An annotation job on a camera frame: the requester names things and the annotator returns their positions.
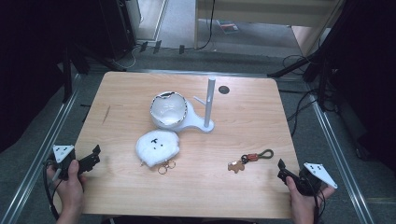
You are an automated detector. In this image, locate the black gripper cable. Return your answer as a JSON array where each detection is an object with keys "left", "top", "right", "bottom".
[
  {"left": 312, "top": 188, "right": 327, "bottom": 224},
  {"left": 42, "top": 158, "right": 62, "bottom": 221}
]

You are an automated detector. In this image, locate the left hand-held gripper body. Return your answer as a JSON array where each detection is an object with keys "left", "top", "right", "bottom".
[{"left": 45, "top": 144, "right": 82, "bottom": 182}]

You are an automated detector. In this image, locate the person's left hand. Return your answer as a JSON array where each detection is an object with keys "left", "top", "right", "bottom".
[{"left": 46, "top": 159, "right": 89, "bottom": 216}]

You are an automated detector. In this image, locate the black floor cable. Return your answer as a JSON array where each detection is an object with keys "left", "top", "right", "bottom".
[{"left": 285, "top": 88, "right": 319, "bottom": 138}]

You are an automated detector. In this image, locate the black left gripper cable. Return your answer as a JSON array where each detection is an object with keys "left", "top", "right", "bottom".
[{"left": 42, "top": 158, "right": 62, "bottom": 221}]

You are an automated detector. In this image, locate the white key stand with pole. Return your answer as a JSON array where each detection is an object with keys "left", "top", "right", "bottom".
[{"left": 151, "top": 76, "right": 217, "bottom": 134}]

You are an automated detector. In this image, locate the aluminium floor rail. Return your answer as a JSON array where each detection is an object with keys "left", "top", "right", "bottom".
[
  {"left": 0, "top": 74, "right": 82, "bottom": 224},
  {"left": 309, "top": 98, "right": 376, "bottom": 224}
]

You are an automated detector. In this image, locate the brown bear cord keychain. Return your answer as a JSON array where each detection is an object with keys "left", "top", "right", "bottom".
[{"left": 227, "top": 148, "right": 276, "bottom": 175}]

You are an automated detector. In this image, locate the dark curtain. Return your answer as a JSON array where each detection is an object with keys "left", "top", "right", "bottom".
[
  {"left": 311, "top": 0, "right": 396, "bottom": 173},
  {"left": 0, "top": 0, "right": 106, "bottom": 154}
]

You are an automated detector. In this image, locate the person's right hand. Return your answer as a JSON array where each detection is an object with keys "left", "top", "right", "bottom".
[{"left": 285, "top": 175, "right": 336, "bottom": 218}]

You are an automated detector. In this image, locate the black tripod stand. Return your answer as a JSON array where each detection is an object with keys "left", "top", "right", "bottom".
[{"left": 266, "top": 50, "right": 332, "bottom": 113}]

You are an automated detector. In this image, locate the black hanging cable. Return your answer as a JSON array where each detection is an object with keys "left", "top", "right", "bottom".
[{"left": 195, "top": 0, "right": 217, "bottom": 51}]

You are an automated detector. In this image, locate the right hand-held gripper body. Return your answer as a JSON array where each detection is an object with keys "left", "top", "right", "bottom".
[{"left": 297, "top": 161, "right": 339, "bottom": 197}]

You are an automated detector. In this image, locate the white fluffy plush keychain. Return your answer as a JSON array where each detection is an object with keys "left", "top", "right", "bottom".
[{"left": 134, "top": 129, "right": 181, "bottom": 175}]

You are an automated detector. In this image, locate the booklet on floor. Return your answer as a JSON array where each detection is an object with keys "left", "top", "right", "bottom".
[{"left": 217, "top": 20, "right": 240, "bottom": 35}]

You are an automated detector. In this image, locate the black cabinet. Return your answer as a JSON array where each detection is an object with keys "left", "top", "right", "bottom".
[{"left": 98, "top": 0, "right": 138, "bottom": 61}]

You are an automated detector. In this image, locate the light wooden furniture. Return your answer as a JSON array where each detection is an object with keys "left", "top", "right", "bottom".
[{"left": 193, "top": 0, "right": 347, "bottom": 58}]

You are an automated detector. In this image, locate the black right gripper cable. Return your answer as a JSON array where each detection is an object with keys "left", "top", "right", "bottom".
[{"left": 312, "top": 188, "right": 327, "bottom": 224}]

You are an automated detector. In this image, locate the black metal stand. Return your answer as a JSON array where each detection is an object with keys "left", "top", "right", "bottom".
[{"left": 59, "top": 43, "right": 92, "bottom": 105}]

